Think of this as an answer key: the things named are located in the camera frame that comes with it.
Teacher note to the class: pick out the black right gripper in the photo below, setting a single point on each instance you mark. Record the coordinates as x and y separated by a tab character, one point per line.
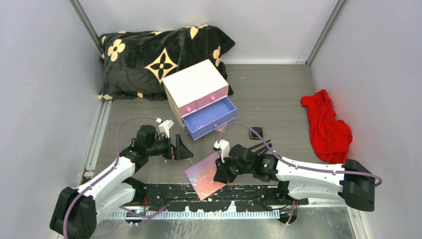
222	175

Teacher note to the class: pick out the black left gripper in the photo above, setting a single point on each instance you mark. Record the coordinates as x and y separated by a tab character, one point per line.
181	152

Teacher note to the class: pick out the holographic eyeshadow palette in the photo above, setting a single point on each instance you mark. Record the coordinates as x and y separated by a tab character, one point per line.
201	176

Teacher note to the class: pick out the blue drawer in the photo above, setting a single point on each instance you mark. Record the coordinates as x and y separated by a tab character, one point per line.
209	118

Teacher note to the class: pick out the black square compact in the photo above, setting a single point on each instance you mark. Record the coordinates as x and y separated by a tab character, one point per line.
256	132

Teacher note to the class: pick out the white pink drawer organizer box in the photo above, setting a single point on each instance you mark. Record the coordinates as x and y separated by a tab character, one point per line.
194	88

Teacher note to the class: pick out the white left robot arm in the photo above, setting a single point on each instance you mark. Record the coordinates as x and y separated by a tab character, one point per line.
79	210

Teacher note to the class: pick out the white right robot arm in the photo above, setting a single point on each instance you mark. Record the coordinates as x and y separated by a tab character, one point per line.
350	182

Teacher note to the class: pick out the black fan makeup brush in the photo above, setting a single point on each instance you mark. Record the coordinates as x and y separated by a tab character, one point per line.
261	148

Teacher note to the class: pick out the small pink card packet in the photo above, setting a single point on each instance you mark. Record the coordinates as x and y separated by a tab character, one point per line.
221	128

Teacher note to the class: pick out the black floral plush blanket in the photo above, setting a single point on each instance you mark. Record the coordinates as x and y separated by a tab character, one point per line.
135	63

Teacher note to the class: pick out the red cloth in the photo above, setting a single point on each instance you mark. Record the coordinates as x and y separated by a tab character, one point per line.
329	137

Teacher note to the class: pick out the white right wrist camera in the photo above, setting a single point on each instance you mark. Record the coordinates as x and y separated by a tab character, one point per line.
223	147

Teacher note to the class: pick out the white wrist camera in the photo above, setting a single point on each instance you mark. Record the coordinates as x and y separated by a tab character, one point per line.
223	147
165	126

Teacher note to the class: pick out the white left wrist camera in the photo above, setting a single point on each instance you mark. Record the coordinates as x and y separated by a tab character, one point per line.
165	126

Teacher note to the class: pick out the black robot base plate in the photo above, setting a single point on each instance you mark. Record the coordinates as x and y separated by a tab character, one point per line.
178	197

